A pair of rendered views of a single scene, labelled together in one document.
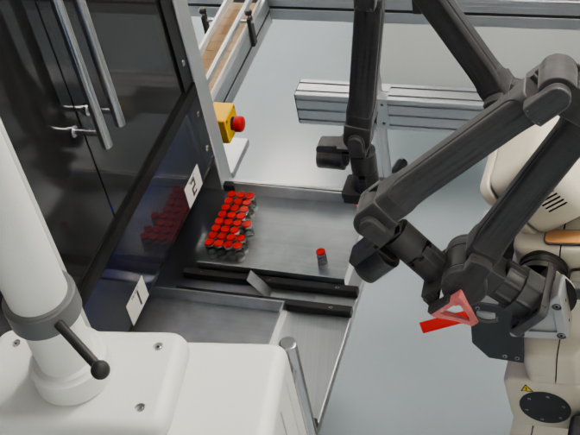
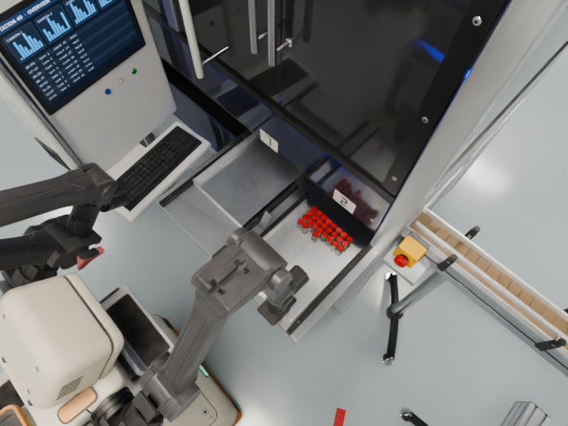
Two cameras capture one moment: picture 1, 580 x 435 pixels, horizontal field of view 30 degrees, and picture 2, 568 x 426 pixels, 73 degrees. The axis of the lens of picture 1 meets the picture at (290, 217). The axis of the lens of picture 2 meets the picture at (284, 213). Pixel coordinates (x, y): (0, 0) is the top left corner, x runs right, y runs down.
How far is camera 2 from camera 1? 194 cm
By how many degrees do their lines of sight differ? 59
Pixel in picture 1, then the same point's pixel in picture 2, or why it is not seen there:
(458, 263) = (47, 227)
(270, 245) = (299, 247)
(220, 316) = (264, 198)
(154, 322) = (283, 168)
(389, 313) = (362, 397)
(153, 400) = not seen: outside the picture
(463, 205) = not seen: outside the picture
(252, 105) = not seen: outside the picture
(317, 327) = (220, 238)
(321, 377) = (187, 223)
